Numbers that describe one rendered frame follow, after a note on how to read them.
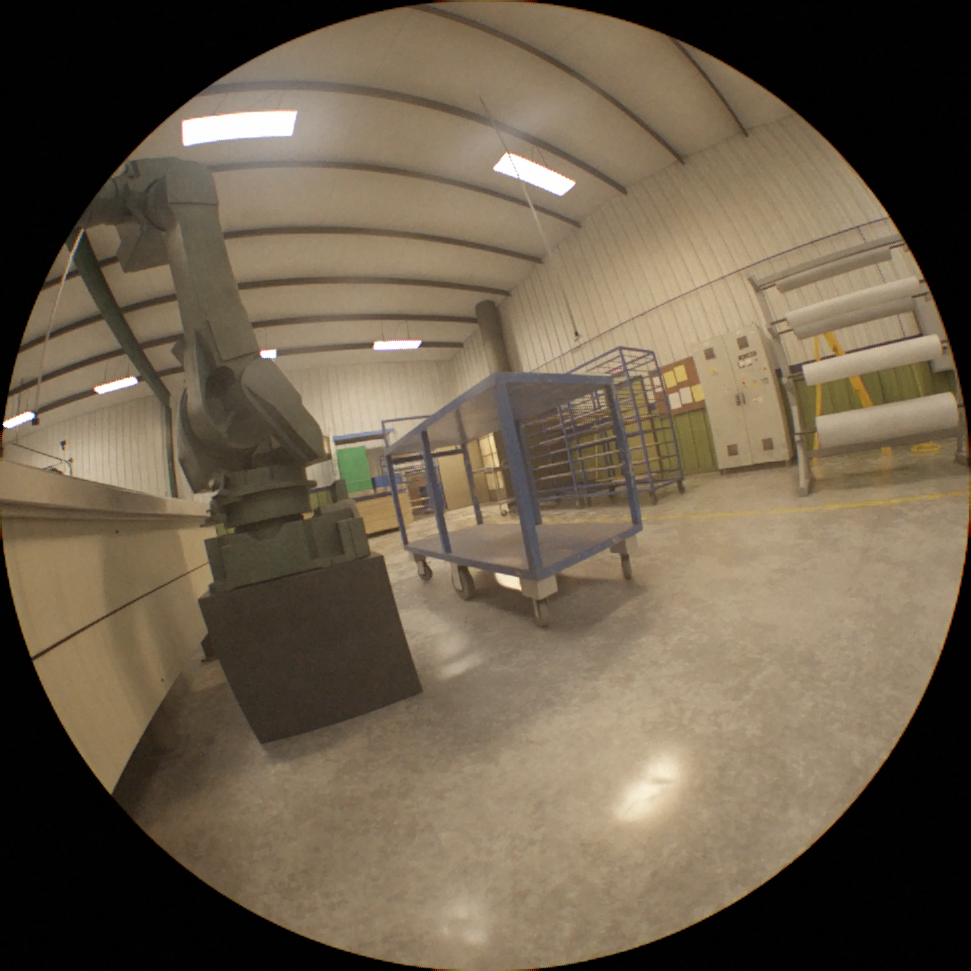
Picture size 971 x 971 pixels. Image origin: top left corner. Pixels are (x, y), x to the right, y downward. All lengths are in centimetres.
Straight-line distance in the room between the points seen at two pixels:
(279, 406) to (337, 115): 543
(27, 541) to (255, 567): 66
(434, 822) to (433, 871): 13
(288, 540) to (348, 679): 46
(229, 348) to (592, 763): 143
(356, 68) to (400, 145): 173
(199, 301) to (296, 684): 116
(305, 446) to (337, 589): 43
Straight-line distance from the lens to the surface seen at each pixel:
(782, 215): 694
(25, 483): 74
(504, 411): 125
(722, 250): 691
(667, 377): 684
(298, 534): 107
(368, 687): 118
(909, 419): 340
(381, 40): 550
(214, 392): 118
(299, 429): 106
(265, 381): 106
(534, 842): 76
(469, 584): 194
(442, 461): 982
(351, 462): 970
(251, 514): 118
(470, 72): 583
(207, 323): 115
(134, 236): 160
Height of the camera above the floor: 66
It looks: 1 degrees down
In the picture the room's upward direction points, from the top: 12 degrees counter-clockwise
